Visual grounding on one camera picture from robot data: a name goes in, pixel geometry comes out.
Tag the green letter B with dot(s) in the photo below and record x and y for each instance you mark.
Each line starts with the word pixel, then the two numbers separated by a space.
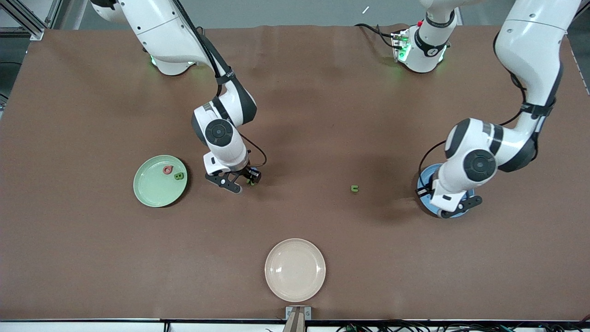
pixel 179 175

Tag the pink letter Q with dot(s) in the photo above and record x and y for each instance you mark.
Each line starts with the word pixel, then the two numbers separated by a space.
pixel 164 171

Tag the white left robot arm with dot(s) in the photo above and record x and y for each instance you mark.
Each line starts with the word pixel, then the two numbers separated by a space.
pixel 530 50

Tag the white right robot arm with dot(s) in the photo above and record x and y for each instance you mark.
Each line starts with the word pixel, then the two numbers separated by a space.
pixel 156 27

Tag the left arm base connector panel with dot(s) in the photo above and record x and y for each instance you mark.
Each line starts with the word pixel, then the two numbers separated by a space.
pixel 395 44

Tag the blue plate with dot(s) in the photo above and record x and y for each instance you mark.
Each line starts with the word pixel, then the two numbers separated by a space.
pixel 427 173

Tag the brown table mat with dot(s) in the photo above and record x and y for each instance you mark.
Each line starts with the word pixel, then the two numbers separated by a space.
pixel 295 115

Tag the light green plate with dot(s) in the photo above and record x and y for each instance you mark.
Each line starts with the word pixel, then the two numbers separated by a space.
pixel 154 189

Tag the beige plate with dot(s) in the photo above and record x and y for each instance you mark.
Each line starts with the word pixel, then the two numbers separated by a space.
pixel 295 269

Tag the grey metal camera bracket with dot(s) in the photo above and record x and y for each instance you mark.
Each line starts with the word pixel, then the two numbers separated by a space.
pixel 289 313

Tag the white table edge rail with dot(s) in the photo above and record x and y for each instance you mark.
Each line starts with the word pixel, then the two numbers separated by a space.
pixel 92 327

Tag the aluminium frame profile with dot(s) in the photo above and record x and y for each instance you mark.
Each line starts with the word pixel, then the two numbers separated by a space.
pixel 37 33
pixel 584 8

